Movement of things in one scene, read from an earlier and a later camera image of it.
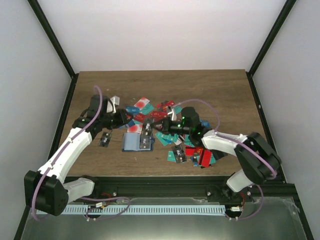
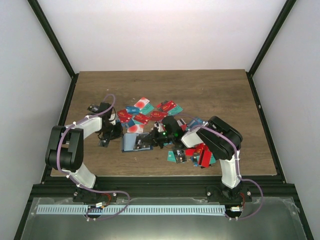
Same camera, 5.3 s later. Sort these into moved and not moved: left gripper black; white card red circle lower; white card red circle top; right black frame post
Moved: left gripper black
Not moved: right black frame post; white card red circle lower; white card red circle top
